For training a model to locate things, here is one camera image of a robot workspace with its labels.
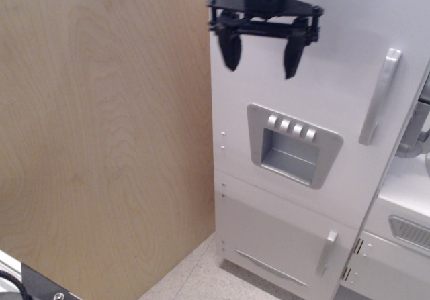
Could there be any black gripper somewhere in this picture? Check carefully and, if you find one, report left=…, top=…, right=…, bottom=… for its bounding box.
left=207, top=0, right=324, bottom=79

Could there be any white fridge door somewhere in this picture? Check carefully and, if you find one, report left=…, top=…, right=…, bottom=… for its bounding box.
left=210, top=0, right=429, bottom=229

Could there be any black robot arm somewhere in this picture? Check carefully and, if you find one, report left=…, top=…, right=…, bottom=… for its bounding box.
left=207, top=0, right=324, bottom=79

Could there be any white toy fridge cabinet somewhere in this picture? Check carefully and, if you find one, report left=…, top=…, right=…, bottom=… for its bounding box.
left=210, top=0, right=429, bottom=299

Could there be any grey dispenser box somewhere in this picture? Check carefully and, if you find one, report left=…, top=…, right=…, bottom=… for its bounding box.
left=247, top=103, right=344, bottom=189

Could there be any grey faucet pipe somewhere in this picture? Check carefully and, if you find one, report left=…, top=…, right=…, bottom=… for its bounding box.
left=395, top=78, right=430, bottom=160

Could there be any white lower freezer door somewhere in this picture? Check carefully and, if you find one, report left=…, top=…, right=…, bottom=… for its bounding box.
left=214, top=170, right=357, bottom=299

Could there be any plywood board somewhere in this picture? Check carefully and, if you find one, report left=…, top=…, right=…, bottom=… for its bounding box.
left=1, top=0, right=214, bottom=299

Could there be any brass oven hinge upper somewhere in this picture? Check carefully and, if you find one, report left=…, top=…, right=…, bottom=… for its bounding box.
left=353, top=238, right=363, bottom=254

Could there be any brass oven hinge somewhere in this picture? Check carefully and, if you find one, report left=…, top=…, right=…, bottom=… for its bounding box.
left=342, top=266, right=351, bottom=281
left=353, top=238, right=363, bottom=254

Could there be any grey oven vent panel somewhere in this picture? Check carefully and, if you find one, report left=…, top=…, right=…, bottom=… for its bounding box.
left=388, top=215, right=429, bottom=250

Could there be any brass oven hinge lower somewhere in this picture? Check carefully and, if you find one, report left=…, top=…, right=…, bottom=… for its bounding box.
left=342, top=266, right=351, bottom=281

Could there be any white toy oven unit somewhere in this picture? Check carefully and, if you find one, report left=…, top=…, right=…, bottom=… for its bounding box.
left=341, top=171, right=429, bottom=299

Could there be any silver upper door handle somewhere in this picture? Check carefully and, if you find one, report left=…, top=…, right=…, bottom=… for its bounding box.
left=359, top=48, right=402, bottom=146

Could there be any silver door handle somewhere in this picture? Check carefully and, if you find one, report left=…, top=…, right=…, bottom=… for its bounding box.
left=359, top=48, right=402, bottom=146
left=316, top=230, right=338, bottom=277

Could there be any silver lower door handle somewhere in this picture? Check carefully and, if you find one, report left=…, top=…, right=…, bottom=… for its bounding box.
left=316, top=230, right=338, bottom=277

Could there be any black metal base plate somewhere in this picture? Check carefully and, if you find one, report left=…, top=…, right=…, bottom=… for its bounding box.
left=1, top=251, right=80, bottom=300

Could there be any black cable on base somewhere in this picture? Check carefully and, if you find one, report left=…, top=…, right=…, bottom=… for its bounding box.
left=0, top=270, right=31, bottom=300

